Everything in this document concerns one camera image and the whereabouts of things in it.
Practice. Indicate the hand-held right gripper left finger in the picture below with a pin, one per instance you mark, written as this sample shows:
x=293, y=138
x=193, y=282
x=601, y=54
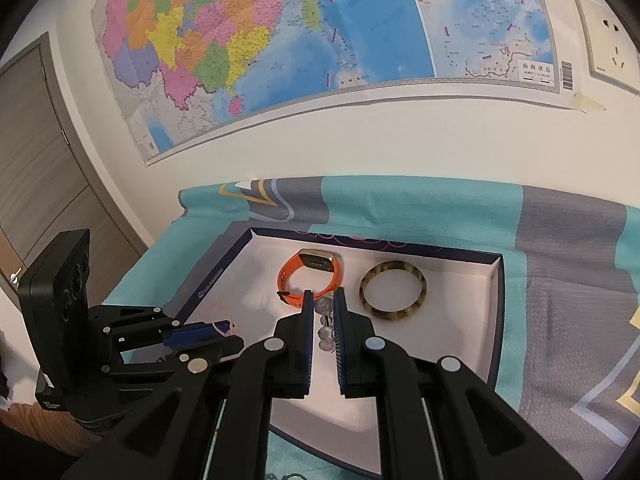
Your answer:
x=306, y=335

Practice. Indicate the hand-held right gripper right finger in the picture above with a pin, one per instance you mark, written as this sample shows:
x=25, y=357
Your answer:
x=340, y=340

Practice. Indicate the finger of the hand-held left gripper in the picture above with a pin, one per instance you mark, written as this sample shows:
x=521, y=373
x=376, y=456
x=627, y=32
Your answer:
x=215, y=350
x=200, y=334

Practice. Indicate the dark blue box tray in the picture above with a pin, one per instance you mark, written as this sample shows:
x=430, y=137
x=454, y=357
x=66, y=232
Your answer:
x=450, y=350

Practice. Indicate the person's left forearm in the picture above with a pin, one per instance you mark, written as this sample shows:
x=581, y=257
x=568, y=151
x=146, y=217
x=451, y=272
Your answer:
x=40, y=425

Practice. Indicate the tortoiseshell bangle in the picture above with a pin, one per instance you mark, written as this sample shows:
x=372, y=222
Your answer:
x=367, y=305

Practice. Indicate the orange smartwatch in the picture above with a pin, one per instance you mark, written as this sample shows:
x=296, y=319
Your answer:
x=290, y=272

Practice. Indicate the brown wooden door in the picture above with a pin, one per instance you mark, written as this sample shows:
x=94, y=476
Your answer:
x=45, y=160

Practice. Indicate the piece of clear tape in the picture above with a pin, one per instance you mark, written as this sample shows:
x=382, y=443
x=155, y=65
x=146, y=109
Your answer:
x=590, y=102

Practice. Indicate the colourful wall map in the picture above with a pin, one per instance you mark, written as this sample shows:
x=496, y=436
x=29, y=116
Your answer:
x=250, y=35

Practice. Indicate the white wall socket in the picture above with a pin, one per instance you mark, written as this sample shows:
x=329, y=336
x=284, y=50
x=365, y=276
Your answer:
x=605, y=35

